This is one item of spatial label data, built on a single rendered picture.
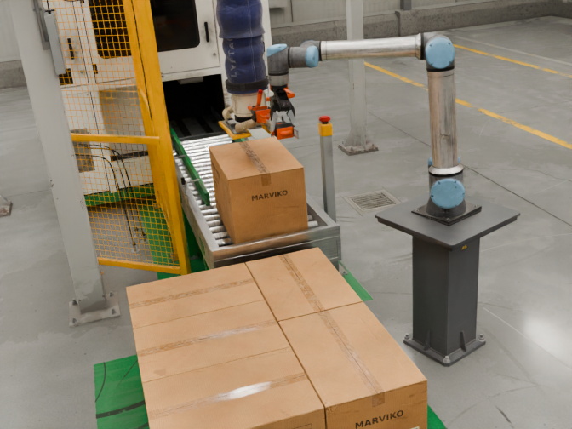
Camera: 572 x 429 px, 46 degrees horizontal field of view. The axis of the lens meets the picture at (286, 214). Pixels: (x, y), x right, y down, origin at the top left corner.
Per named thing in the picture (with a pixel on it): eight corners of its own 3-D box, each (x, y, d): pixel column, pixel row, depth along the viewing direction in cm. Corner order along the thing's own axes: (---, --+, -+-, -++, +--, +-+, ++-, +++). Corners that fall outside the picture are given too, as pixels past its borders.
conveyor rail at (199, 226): (160, 157, 554) (157, 135, 546) (166, 157, 555) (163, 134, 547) (214, 283, 349) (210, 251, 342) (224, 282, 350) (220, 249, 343)
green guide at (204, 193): (161, 140, 548) (159, 128, 545) (174, 137, 551) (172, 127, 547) (194, 208, 407) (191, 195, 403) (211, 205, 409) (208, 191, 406)
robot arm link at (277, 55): (286, 46, 283) (263, 47, 285) (288, 76, 288) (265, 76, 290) (289, 42, 292) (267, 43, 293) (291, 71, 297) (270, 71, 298)
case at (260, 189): (216, 209, 404) (208, 146, 388) (280, 198, 412) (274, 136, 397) (236, 250, 350) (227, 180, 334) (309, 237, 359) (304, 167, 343)
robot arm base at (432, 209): (447, 199, 336) (446, 180, 332) (475, 208, 320) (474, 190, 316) (418, 210, 328) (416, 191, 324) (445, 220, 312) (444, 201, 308)
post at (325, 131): (326, 270, 437) (317, 122, 397) (336, 268, 439) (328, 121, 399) (330, 275, 431) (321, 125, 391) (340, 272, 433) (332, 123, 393)
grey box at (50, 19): (57, 68, 366) (45, 12, 354) (66, 67, 367) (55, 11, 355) (56, 75, 349) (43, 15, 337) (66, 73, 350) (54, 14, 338)
